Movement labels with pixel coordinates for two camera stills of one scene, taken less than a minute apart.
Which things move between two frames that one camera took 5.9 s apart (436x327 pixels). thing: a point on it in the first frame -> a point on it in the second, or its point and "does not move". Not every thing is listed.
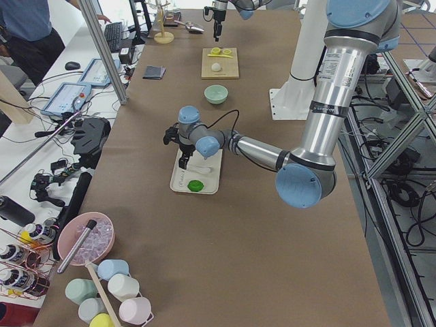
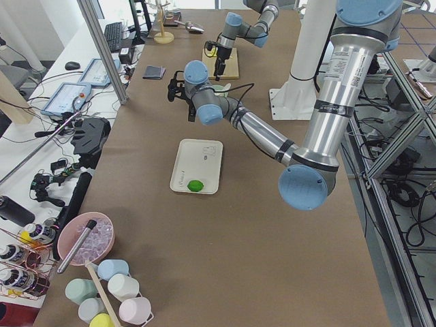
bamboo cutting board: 229,67 does not move
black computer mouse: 72,65 does not move
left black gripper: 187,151 -> 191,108
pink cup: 136,310 does not move
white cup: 123,286 does not move
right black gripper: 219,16 -> 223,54
